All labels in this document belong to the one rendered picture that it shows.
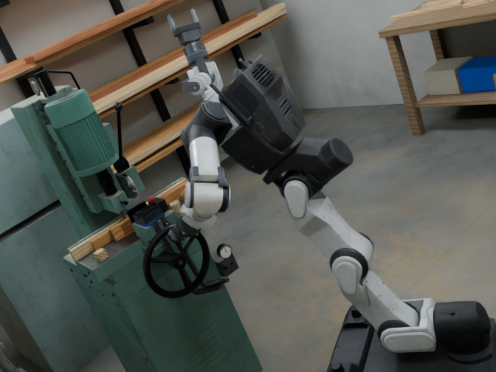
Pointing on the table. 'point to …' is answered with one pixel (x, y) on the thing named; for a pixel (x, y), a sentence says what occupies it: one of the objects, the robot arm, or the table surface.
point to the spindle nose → (105, 179)
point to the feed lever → (119, 143)
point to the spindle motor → (81, 133)
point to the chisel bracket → (112, 203)
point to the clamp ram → (136, 210)
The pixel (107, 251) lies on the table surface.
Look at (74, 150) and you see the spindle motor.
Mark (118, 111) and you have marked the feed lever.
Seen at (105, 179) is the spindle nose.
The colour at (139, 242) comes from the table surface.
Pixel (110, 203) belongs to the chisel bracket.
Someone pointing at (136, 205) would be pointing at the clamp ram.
